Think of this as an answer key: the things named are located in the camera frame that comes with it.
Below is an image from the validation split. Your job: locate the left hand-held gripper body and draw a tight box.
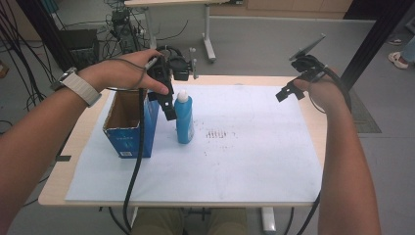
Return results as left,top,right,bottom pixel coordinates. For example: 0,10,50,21
147,45,200,83

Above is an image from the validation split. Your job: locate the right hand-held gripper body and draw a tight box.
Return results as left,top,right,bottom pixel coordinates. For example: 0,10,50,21
288,33,328,82

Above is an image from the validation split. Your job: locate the blue bottle with white cap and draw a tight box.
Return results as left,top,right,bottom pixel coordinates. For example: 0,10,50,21
173,89,196,145

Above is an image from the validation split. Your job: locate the blue cardboard box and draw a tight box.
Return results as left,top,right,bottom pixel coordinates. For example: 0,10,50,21
103,89,161,160

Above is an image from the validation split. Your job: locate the person's right hand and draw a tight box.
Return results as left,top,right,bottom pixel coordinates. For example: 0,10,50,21
293,69,349,116

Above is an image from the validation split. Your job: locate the person's left hand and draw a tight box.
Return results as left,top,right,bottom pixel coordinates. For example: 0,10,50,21
77,48,170,97

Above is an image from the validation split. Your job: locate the white desk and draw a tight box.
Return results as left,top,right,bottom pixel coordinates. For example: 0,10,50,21
123,0,247,64

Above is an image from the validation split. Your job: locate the device on tripod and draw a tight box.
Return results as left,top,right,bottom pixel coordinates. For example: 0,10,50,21
110,9,140,55

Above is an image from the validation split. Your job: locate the dark floor mat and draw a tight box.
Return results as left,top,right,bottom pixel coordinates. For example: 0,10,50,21
347,87,383,134

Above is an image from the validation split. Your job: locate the wristwatch with beige band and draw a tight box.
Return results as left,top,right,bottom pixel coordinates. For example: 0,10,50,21
50,67,103,108

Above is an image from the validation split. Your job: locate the white paper sheet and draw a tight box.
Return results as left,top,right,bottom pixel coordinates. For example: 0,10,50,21
65,83,324,204

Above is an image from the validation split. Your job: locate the black computer case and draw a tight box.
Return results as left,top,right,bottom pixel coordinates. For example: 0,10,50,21
59,28,100,71

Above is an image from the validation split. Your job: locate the white table leg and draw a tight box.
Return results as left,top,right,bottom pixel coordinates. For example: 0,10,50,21
259,207,277,233

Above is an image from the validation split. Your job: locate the light wooden table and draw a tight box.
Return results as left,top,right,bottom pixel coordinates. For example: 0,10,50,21
38,74,328,209

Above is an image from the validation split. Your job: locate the thin grey cable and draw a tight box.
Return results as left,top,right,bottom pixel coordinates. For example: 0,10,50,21
106,58,149,92

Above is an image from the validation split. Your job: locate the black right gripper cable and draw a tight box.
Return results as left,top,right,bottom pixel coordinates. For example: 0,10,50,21
321,67,352,114

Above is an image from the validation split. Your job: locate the thick black left gripper cable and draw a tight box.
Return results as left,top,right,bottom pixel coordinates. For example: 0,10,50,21
121,87,147,233

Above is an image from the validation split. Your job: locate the black frame post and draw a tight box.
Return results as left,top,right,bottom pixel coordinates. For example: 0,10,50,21
340,0,415,91
16,0,76,72

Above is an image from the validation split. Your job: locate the bundle of black cables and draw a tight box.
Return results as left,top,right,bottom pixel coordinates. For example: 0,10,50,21
0,0,60,135

